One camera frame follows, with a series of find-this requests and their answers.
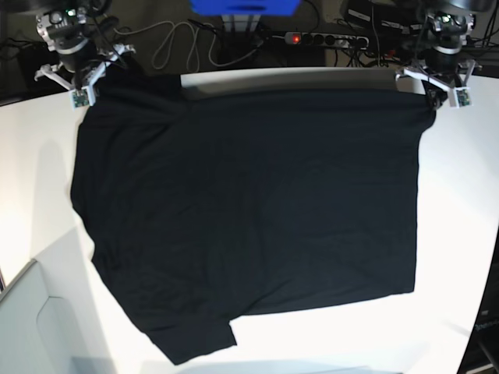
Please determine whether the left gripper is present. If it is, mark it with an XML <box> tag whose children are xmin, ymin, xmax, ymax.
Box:
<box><xmin>424</xmin><ymin>45</ymin><xmax>461</xmax><ymax>110</ymax></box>

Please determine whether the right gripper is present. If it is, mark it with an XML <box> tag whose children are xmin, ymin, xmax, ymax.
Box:
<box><xmin>56</xmin><ymin>42</ymin><xmax>97</xmax><ymax>73</ymax></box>

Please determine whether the black T-shirt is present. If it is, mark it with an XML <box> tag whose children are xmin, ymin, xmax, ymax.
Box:
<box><xmin>70</xmin><ymin>69</ymin><xmax>436</xmax><ymax>365</ymax></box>

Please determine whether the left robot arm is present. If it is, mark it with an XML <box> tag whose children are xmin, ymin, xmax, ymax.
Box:
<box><xmin>423</xmin><ymin>1</ymin><xmax>490</xmax><ymax>108</ymax></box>

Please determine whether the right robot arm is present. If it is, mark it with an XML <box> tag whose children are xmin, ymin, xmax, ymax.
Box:
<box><xmin>37</xmin><ymin>1</ymin><xmax>112</xmax><ymax>73</ymax></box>

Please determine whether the blue plastic box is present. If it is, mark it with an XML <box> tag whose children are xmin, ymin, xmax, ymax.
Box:
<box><xmin>190</xmin><ymin>0</ymin><xmax>300</xmax><ymax>16</ymax></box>

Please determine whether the black power strip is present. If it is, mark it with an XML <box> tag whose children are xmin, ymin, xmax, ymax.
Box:
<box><xmin>271</xmin><ymin>31</ymin><xmax>370</xmax><ymax>51</ymax></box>

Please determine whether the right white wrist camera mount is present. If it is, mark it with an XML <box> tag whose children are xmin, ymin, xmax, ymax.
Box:
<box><xmin>34</xmin><ymin>44</ymin><xmax>136</xmax><ymax>109</ymax></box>

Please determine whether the grey looped cable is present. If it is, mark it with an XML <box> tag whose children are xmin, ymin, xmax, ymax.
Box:
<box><xmin>128</xmin><ymin>19</ymin><xmax>260</xmax><ymax>72</ymax></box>

